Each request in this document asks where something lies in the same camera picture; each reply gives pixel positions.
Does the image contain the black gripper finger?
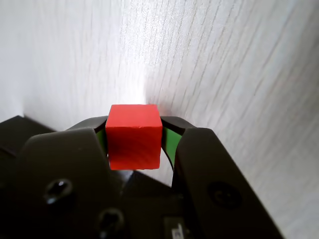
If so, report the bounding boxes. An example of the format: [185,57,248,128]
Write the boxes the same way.
[160,116,286,239]
[14,116,133,239]

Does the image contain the red wooden cube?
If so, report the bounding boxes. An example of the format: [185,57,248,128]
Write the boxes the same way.
[105,104,163,171]

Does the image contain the black cardboard box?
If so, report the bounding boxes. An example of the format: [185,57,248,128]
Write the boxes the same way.
[0,114,184,200]

